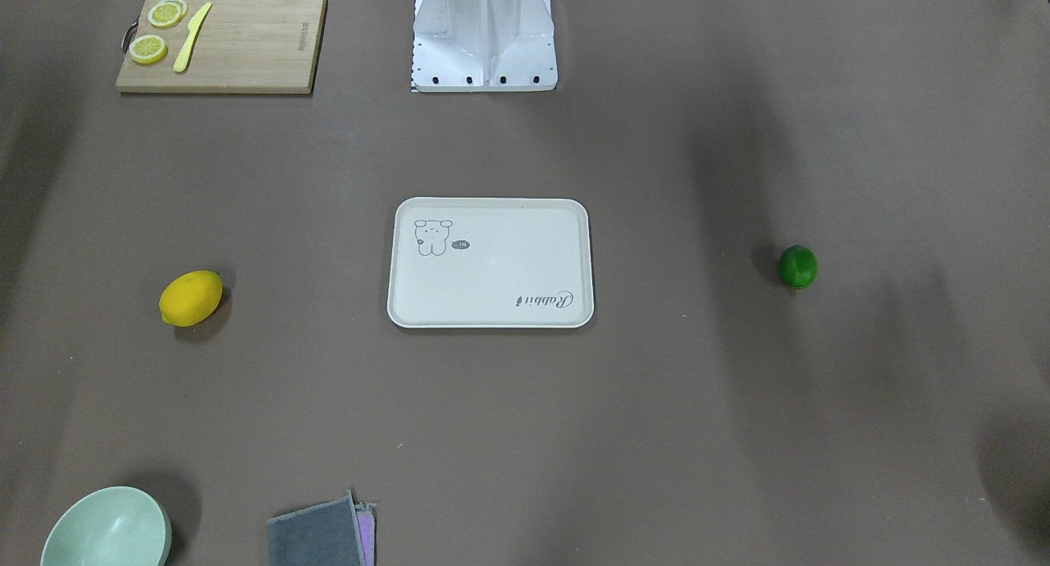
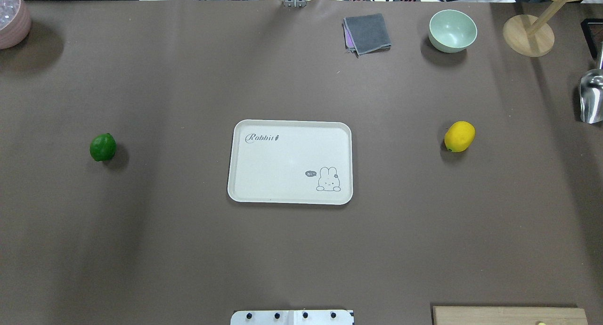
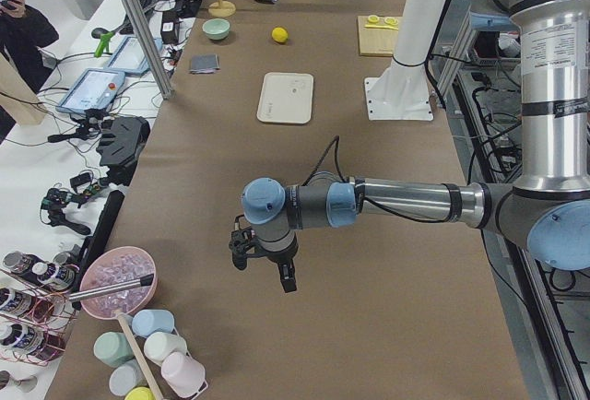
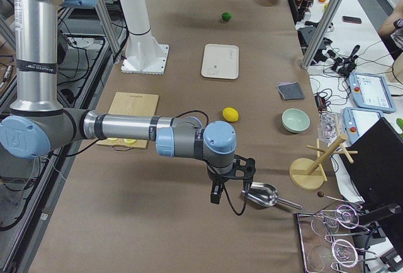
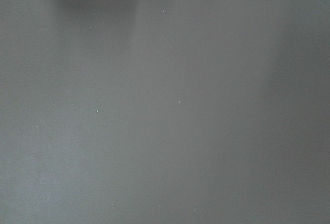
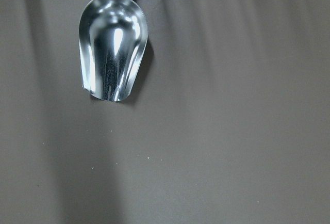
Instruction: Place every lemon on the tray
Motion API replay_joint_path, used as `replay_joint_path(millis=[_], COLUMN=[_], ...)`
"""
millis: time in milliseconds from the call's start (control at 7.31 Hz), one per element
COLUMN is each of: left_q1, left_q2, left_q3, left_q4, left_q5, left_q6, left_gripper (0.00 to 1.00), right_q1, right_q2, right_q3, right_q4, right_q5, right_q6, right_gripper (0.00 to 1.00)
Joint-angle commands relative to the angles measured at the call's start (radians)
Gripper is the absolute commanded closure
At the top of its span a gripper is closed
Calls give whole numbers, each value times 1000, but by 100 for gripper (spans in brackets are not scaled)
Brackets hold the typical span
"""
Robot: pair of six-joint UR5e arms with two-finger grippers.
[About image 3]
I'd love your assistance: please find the pink cup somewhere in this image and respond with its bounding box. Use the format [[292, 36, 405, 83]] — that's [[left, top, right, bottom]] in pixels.
[[160, 351, 208, 398]]

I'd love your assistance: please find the yellow cup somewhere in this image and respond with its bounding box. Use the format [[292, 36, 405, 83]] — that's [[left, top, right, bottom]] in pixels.
[[124, 386, 155, 400]]

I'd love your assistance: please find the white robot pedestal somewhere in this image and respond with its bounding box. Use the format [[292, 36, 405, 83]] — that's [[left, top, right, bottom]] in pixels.
[[364, 0, 447, 122]]

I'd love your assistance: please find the grey folded cloth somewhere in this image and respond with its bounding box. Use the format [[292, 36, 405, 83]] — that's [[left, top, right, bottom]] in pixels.
[[189, 53, 220, 74]]

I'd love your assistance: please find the wooden mug tree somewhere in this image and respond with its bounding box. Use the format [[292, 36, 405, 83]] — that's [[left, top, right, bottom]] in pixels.
[[208, 0, 236, 18]]

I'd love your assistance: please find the pink bowl of ice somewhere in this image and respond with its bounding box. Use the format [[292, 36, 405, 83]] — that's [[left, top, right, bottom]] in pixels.
[[79, 246, 158, 320]]

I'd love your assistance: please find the teach pendant tablet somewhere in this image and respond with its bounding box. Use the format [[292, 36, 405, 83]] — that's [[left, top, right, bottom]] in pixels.
[[106, 35, 149, 76], [55, 68, 126, 115]]

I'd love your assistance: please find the yellow lemon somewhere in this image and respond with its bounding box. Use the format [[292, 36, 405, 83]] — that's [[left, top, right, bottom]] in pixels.
[[271, 27, 289, 44]]

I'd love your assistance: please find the green cup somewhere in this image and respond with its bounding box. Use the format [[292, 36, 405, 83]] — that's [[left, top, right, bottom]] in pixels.
[[93, 332, 135, 368]]

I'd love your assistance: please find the aluminium frame post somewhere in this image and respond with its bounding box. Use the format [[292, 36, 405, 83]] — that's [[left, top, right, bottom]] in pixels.
[[121, 0, 173, 100]]

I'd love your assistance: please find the copper wire bottle rack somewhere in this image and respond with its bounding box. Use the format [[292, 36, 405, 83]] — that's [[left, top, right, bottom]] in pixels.
[[1, 251, 77, 366]]

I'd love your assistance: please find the grey cup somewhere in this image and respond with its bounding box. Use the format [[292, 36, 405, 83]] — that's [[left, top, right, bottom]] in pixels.
[[109, 359, 148, 396]]

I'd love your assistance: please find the blue cup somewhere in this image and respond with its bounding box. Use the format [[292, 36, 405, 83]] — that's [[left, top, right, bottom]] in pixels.
[[131, 309, 175, 338]]

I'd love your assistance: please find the white cup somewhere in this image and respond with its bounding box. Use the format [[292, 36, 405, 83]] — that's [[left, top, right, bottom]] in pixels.
[[143, 332, 188, 367]]

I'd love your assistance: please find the person in black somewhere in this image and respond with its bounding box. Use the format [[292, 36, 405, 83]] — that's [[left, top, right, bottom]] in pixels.
[[0, 0, 60, 92]]

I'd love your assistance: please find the yellow plastic knife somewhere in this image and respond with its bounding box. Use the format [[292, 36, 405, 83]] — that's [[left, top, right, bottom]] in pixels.
[[363, 23, 399, 30]]

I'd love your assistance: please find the wooden cutting board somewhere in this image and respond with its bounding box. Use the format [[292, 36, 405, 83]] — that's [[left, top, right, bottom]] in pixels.
[[357, 15, 402, 57]]

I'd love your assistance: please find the cream rabbit tray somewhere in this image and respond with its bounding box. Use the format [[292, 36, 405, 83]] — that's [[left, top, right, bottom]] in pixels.
[[256, 72, 314, 124]]

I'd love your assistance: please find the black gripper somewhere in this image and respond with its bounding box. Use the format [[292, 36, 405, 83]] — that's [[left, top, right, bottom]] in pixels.
[[229, 215, 298, 293]]

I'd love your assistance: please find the mint green bowl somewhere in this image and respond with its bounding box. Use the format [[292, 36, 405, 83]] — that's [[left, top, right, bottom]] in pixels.
[[202, 18, 230, 41]]

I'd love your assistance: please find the metal tongs handle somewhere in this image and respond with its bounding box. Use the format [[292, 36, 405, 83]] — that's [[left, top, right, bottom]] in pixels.
[[67, 274, 155, 302]]

